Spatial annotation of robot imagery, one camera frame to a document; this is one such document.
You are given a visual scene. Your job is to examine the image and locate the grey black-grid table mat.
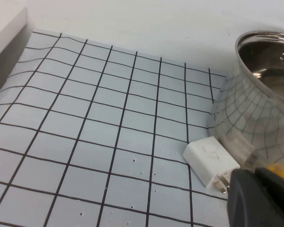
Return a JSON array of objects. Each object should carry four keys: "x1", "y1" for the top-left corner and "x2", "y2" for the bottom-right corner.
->
[{"x1": 0, "y1": 29, "x2": 231, "y2": 227}]

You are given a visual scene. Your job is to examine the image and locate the white USB charger plug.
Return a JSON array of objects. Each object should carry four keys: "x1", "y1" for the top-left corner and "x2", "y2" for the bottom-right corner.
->
[{"x1": 182, "y1": 136, "x2": 241, "y2": 195}]

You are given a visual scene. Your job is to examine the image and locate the white box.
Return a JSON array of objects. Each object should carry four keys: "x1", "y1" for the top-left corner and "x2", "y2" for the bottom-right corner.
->
[{"x1": 0, "y1": 6, "x2": 29, "y2": 100}]

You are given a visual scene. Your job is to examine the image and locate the stainless steel pot black handles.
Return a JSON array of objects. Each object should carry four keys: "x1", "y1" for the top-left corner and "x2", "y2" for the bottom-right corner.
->
[{"x1": 205, "y1": 14, "x2": 284, "y2": 227}]

